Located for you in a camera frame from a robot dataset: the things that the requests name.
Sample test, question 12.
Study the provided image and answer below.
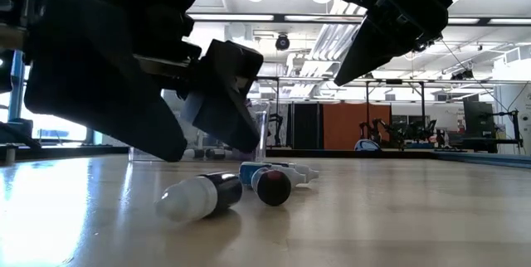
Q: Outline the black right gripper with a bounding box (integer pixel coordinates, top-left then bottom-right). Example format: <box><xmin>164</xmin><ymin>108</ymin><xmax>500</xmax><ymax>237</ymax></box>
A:
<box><xmin>333</xmin><ymin>0</ymin><xmax>450</xmax><ymax>88</ymax></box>

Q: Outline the fluorescent ceiling light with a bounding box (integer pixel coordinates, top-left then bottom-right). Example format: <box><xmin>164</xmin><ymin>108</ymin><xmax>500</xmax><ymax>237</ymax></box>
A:
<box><xmin>447</xmin><ymin>17</ymin><xmax>531</xmax><ymax>26</ymax></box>

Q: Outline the large bright window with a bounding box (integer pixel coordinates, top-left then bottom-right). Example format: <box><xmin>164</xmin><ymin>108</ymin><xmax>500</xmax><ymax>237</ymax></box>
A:
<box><xmin>18</xmin><ymin>104</ymin><xmax>95</xmax><ymax>143</ymax></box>

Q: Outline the black aluminium table frame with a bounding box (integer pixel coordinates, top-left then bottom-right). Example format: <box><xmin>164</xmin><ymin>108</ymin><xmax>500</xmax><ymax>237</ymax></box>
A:
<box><xmin>0</xmin><ymin>145</ymin><xmax>531</xmax><ymax>169</ymax></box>

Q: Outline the black background monitor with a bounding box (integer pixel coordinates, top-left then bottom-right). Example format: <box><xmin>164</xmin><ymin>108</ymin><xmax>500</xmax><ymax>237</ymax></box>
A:
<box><xmin>463</xmin><ymin>100</ymin><xmax>495</xmax><ymax>138</ymax></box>

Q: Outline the orange partition panel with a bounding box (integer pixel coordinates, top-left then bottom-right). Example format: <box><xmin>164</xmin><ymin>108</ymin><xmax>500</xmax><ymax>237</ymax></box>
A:
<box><xmin>323</xmin><ymin>103</ymin><xmax>392</xmax><ymax>151</ymax></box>

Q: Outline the black ceiling dome camera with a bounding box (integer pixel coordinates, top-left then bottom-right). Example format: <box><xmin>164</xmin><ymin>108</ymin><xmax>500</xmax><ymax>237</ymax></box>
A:
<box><xmin>275</xmin><ymin>33</ymin><xmax>291</xmax><ymax>51</ymax></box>

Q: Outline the black angled support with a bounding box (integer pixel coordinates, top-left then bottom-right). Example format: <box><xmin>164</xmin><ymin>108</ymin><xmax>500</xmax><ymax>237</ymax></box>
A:
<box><xmin>0</xmin><ymin>117</ymin><xmax>42</xmax><ymax>165</ymax></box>

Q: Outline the black partition panel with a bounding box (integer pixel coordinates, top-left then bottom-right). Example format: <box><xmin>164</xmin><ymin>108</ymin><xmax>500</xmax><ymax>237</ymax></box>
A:
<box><xmin>292</xmin><ymin>103</ymin><xmax>320</xmax><ymax>150</ymax></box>

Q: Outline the clear plastic tray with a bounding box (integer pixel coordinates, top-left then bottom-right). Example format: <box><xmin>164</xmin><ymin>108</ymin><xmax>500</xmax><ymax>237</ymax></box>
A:
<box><xmin>127</xmin><ymin>99</ymin><xmax>271</xmax><ymax>163</ymax></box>

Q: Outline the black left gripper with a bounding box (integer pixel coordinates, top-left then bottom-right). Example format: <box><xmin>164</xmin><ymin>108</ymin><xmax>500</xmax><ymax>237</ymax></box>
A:
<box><xmin>23</xmin><ymin>0</ymin><xmax>266</xmax><ymax>163</ymax></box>

